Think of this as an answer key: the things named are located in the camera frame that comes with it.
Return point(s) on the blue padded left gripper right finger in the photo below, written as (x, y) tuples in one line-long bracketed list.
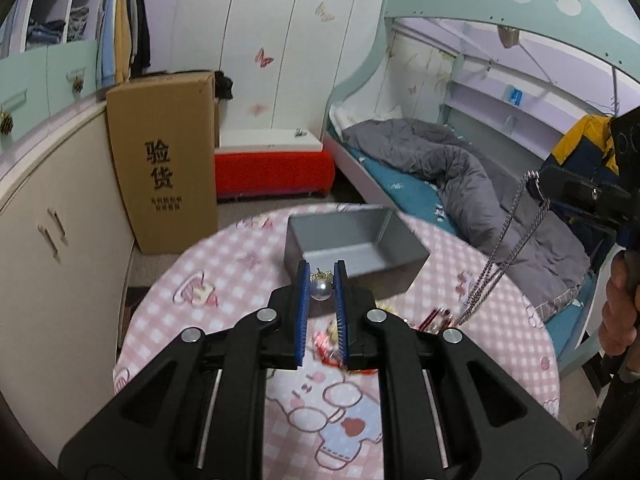
[(448, 410)]

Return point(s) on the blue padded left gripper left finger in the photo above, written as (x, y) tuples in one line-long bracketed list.
[(197, 410)]

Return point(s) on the pearl pendant charm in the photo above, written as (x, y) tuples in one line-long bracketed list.
[(321, 285)]

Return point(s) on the person's right hand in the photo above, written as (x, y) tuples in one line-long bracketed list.
[(617, 331)]

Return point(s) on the yellow navy jacket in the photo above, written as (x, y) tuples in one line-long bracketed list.
[(587, 149)]

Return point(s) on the grey duvet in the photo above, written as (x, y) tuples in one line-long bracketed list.
[(477, 194)]

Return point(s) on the grey metal tin box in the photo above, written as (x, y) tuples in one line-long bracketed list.
[(381, 253)]

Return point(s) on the teal bed sheet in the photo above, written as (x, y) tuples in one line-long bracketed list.
[(410, 194)]

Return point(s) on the beige low cabinet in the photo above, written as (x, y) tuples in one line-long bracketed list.
[(65, 250)]

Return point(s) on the red storage bench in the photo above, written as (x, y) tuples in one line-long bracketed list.
[(272, 162)]

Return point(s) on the brown cardboard box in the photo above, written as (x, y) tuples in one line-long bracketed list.
[(162, 135)]

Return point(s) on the white wardrobe with butterflies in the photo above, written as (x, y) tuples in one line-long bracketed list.
[(284, 57)]

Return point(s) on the teal drawer stair unit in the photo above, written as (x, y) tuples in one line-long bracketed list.
[(39, 83)]

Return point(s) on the hanging clothes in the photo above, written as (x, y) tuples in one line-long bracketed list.
[(124, 42)]

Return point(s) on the purple cubby shelf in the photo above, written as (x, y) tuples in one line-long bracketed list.
[(40, 23)]

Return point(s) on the teal bunk bed frame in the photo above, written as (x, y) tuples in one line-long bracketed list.
[(510, 76)]

